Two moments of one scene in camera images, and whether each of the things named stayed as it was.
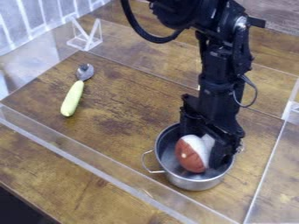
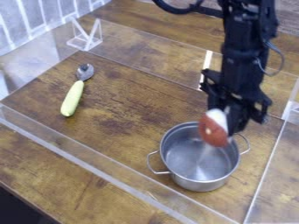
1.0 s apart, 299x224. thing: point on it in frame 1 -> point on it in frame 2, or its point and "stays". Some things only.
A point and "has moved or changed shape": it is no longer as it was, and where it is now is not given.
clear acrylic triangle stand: [86, 40] stays
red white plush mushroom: [193, 150] has moved or changed shape
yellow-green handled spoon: [85, 73] stays
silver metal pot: [161, 160] stays
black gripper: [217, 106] -> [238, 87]
